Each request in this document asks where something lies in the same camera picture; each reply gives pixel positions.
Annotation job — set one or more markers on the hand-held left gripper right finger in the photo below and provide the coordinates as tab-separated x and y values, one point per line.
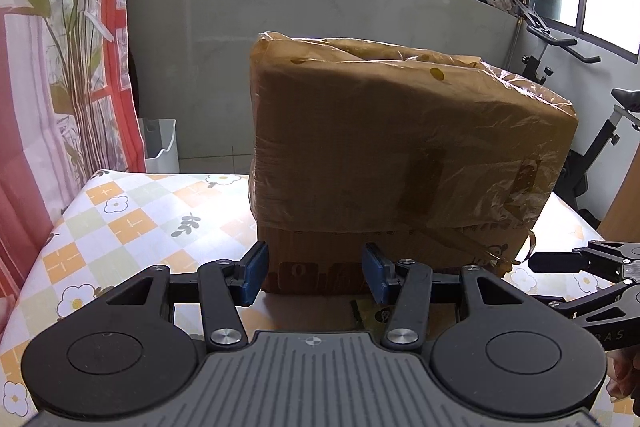
374	272

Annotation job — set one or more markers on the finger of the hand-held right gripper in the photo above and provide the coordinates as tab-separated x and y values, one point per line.
555	262
595	304

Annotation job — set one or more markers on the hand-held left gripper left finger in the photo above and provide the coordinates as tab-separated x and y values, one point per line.
256	274

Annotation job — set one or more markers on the taped brown cardboard box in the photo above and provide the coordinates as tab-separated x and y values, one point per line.
400	132

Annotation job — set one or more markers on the person's right hand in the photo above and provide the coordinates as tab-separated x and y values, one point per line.
625	374

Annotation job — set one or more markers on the flat olive packet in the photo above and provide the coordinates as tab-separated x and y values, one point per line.
367	318

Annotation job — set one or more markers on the white plastic bin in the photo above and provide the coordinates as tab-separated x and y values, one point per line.
162	147

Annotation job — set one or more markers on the black exercise bike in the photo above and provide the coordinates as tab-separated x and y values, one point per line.
627	98

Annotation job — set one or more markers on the beige cloth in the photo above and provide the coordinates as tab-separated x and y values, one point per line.
502	4

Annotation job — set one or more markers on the printed plant and lamp curtain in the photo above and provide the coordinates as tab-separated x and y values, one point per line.
60	57

